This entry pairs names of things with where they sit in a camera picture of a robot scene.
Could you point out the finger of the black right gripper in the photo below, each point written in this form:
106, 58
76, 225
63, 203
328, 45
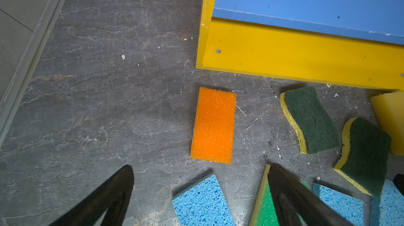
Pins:
399, 183

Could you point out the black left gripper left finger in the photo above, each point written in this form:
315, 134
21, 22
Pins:
110, 199

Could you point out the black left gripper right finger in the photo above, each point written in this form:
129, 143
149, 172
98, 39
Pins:
294, 203

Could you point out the green scouring sponge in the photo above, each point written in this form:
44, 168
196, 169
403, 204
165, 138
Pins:
313, 126
364, 156

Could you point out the yellow sponge near shelf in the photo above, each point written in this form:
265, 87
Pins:
389, 109

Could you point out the blue sponge right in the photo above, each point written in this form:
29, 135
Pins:
388, 209

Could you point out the blue sponge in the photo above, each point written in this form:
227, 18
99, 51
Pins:
203, 204
388, 209
352, 209

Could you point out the bright green sponge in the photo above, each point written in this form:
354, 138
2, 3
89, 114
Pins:
264, 213

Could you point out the blue sponge middle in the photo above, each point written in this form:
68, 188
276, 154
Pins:
352, 209

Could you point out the blue sponge far left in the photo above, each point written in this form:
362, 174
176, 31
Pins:
203, 204

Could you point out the orange sponge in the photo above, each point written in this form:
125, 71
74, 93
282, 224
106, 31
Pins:
213, 134

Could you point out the yellow shelf unit frame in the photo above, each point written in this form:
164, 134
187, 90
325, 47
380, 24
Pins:
264, 50

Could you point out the aluminium frame profile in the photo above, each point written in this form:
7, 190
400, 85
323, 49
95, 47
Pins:
25, 28

